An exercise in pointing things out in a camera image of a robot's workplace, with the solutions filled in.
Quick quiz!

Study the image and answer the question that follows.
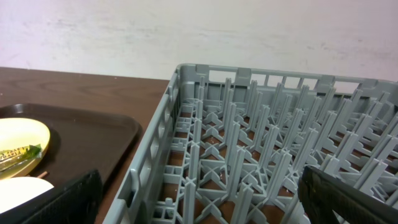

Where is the yellow plate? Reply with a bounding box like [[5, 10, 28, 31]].
[[1, 118, 50, 179]]

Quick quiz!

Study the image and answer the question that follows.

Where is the white bowl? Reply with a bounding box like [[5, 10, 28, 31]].
[[1, 177, 54, 213]]

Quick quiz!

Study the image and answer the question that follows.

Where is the grey dishwasher rack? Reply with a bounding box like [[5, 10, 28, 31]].
[[104, 64, 397, 223]]

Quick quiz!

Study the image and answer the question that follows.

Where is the dark brown serving tray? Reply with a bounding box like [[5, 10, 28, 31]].
[[1, 103, 141, 189]]

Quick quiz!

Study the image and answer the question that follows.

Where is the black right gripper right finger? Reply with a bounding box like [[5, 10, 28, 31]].
[[298, 166, 397, 224]]

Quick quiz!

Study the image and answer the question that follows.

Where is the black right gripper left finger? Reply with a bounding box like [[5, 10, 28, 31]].
[[1, 169, 103, 224]]

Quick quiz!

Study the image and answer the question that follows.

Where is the green snack wrapper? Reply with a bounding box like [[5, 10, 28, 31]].
[[1, 144, 42, 172]]

